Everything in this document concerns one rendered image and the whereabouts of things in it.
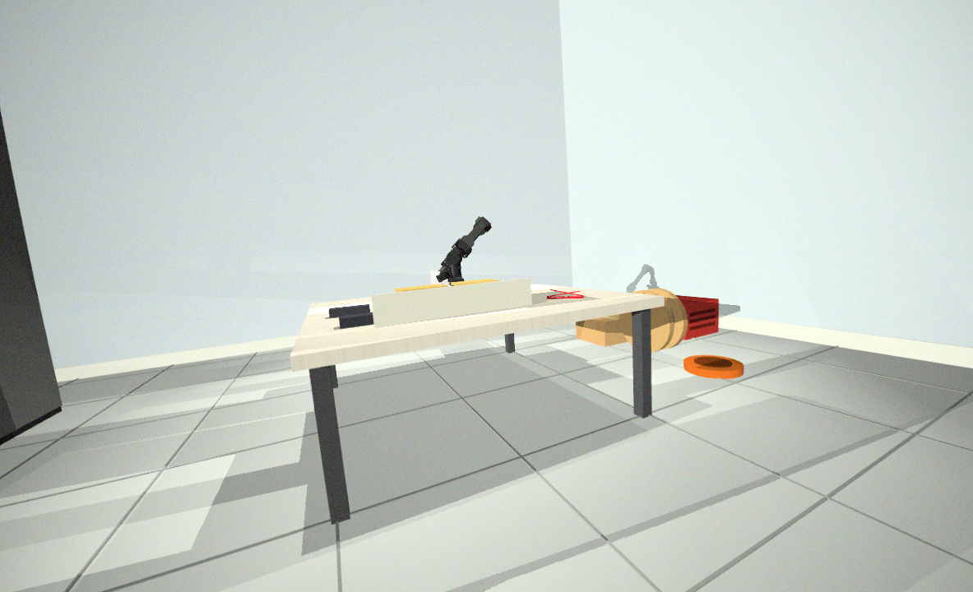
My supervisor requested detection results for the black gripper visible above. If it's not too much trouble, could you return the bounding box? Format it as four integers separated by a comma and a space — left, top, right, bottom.
447, 264, 464, 285

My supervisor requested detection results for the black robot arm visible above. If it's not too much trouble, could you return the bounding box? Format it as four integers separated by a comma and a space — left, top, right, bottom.
436, 216, 492, 283

